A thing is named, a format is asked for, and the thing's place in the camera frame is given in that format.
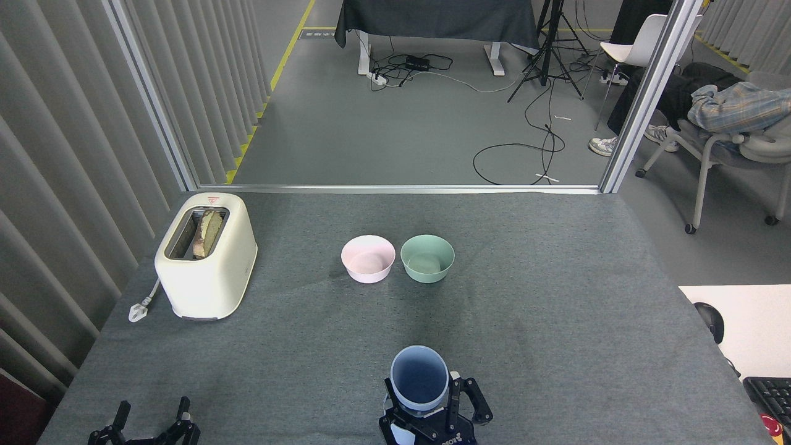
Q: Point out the toasted bread slice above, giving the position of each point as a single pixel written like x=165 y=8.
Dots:
x=207 y=233

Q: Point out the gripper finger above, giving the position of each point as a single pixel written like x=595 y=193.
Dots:
x=123 y=414
x=184 y=409

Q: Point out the green bowl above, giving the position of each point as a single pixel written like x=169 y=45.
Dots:
x=426 y=273

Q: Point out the white chair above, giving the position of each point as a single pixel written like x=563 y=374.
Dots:
x=636 y=48

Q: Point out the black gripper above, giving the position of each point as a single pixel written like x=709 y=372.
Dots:
x=454 y=437

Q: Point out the grey floor plate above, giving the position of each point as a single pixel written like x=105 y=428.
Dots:
x=317 y=34

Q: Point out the red round button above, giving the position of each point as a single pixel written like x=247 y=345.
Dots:
x=772 y=428

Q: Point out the white desk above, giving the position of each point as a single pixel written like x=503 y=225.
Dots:
x=757 y=321

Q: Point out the black tripod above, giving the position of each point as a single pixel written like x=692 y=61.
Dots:
x=544 y=62

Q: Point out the grey wheeled chair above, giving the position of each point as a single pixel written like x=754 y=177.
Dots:
x=766 y=147

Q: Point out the white power strip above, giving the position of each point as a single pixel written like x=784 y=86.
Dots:
x=377 y=78

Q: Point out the cream white toaster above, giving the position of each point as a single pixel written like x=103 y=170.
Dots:
x=207 y=284

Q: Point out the pink bowl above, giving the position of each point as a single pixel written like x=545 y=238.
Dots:
x=368 y=272

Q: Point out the black keyboard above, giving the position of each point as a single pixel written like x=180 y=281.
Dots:
x=772 y=395

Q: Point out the black computer mouse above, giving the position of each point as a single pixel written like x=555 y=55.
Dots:
x=710 y=321

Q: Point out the black power adapter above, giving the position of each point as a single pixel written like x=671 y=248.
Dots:
x=418 y=62

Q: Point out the white table frame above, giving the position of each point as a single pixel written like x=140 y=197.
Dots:
x=494 y=62

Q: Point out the dark table cloth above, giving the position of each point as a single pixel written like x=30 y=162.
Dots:
x=432 y=18

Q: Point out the silver frame rail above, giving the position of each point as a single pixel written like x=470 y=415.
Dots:
x=401 y=189

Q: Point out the silver frame post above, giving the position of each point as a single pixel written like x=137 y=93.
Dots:
x=650 y=93
x=151 y=93

